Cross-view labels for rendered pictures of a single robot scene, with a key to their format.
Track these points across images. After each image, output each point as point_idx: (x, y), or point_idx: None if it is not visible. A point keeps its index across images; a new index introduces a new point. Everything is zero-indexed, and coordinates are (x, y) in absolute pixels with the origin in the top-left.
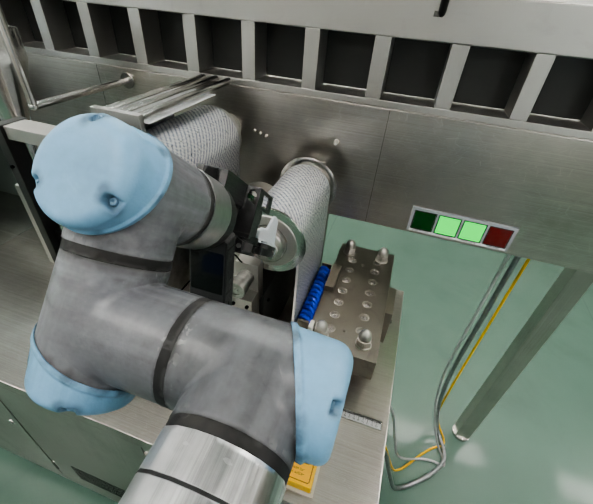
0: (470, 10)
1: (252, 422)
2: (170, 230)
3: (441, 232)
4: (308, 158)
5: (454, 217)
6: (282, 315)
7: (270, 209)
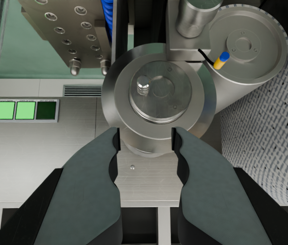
0: None
1: None
2: None
3: (28, 103)
4: (151, 156)
5: (21, 120)
6: None
7: (159, 151)
